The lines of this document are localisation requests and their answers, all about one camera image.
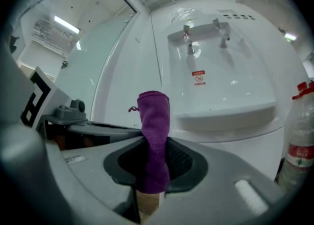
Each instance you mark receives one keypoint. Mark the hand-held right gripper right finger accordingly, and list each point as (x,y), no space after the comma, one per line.
(216,194)

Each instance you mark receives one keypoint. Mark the small dark wall plate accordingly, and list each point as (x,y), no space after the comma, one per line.
(227,17)
(250,17)
(243,16)
(235,16)

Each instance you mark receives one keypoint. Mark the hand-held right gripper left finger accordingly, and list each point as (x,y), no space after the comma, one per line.
(93,182)

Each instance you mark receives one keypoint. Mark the long ceiling light tube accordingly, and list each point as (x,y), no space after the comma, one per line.
(66,24)

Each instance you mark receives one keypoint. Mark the purple cleaning cloth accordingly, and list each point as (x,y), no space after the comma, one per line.
(154,125)

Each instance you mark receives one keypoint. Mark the small ceiling light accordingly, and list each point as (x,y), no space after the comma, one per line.
(290,36)

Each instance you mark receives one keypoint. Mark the frosted glass door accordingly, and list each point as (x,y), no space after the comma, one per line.
(93,47)

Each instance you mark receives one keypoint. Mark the white water dispenser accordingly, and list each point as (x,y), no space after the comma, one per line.
(220,96)

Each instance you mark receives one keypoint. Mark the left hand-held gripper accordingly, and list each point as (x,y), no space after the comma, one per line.
(46,101)

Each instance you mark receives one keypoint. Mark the white drip tray grille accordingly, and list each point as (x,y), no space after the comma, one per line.
(225,116)

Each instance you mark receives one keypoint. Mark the metal door clamp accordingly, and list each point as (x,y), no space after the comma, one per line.
(64,64)

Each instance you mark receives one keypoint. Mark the red-capped clear water jug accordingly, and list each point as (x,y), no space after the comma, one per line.
(299,133)

